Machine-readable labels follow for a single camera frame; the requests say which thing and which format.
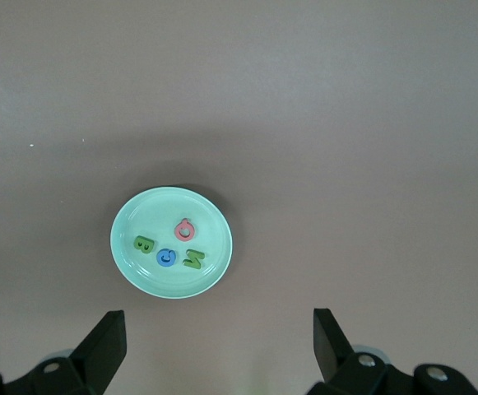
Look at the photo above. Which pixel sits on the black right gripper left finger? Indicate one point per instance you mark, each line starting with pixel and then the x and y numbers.
pixel 98 354

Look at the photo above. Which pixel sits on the brown table cover sheet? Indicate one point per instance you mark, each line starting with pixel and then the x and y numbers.
pixel 304 123

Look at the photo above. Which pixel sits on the light green plate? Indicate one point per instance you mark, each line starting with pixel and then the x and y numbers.
pixel 168 230

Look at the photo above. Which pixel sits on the green letter B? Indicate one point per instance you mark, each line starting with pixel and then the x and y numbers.
pixel 143 244

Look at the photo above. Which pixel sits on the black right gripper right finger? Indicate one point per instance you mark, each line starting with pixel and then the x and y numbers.
pixel 337 354

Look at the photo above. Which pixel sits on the blue letter O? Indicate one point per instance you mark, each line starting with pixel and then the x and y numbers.
pixel 165 258

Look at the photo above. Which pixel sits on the green letter M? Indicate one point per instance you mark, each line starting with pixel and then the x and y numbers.
pixel 193 260

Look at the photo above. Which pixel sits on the pink-red letter Q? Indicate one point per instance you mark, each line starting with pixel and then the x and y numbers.
pixel 179 234

